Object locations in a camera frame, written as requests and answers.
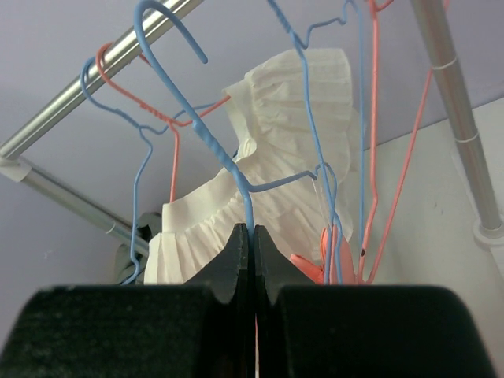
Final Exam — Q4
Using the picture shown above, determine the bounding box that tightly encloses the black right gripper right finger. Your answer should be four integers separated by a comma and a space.
254, 226, 496, 377

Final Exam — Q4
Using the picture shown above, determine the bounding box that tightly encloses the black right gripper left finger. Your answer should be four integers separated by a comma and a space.
1, 224, 249, 377

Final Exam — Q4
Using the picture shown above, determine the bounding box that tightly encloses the salmon pink skirt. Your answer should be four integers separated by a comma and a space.
289, 226, 357, 284

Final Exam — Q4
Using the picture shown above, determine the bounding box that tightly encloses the blue hanger salmon skirt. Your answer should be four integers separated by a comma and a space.
267, 0, 367, 286

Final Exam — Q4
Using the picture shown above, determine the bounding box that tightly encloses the blue wire hanger grey skirt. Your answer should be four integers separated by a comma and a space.
133, 1, 317, 242

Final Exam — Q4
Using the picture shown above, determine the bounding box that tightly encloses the white pleated skirt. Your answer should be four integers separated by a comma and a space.
144, 48, 359, 284

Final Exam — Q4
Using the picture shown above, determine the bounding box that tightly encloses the silver white clothes rack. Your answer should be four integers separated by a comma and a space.
1, 1, 496, 250

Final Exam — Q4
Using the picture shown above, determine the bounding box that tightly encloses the empty pink wire hanger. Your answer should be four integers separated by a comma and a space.
351, 1, 447, 286

